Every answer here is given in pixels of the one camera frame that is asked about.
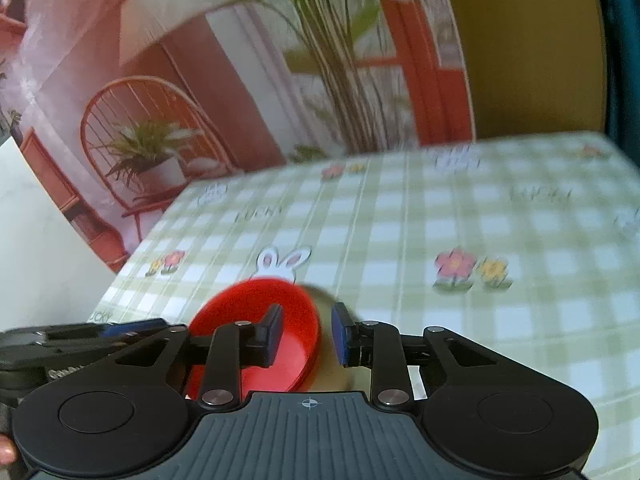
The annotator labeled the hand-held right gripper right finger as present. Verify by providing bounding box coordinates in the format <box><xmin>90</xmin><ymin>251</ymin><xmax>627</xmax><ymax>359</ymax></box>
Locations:
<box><xmin>331</xmin><ymin>301</ymin><xmax>501</xmax><ymax>409</ymax></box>

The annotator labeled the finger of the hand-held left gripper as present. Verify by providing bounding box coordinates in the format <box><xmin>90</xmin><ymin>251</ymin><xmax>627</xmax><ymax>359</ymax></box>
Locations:
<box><xmin>97</xmin><ymin>318</ymin><xmax>174</xmax><ymax>342</ymax></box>

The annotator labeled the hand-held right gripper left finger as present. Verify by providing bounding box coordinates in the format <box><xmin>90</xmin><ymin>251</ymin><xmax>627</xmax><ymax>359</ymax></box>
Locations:
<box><xmin>112</xmin><ymin>304</ymin><xmax>285</xmax><ymax>409</ymax></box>

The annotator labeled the red plastic bowl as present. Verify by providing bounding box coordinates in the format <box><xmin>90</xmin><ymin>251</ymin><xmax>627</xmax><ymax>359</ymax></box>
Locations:
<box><xmin>186</xmin><ymin>280</ymin><xmax>321</xmax><ymax>393</ymax></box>

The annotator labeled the green checked tablecloth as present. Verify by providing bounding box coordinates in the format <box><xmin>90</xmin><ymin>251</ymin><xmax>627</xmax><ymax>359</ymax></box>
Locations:
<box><xmin>92</xmin><ymin>132</ymin><xmax>640</xmax><ymax>480</ymax></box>

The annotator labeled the printed backdrop cloth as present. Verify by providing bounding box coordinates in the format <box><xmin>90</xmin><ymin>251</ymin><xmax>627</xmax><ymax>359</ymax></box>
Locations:
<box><xmin>0</xmin><ymin>0</ymin><xmax>476</xmax><ymax>273</ymax></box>

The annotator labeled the wooden panel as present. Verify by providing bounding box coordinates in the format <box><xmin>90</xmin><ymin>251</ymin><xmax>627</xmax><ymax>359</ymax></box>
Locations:
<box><xmin>435</xmin><ymin>0</ymin><xmax>608</xmax><ymax>141</ymax></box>

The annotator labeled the teal curtain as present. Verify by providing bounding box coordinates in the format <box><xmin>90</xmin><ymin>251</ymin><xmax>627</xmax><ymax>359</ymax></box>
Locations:
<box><xmin>592</xmin><ymin>0</ymin><xmax>640</xmax><ymax>156</ymax></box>

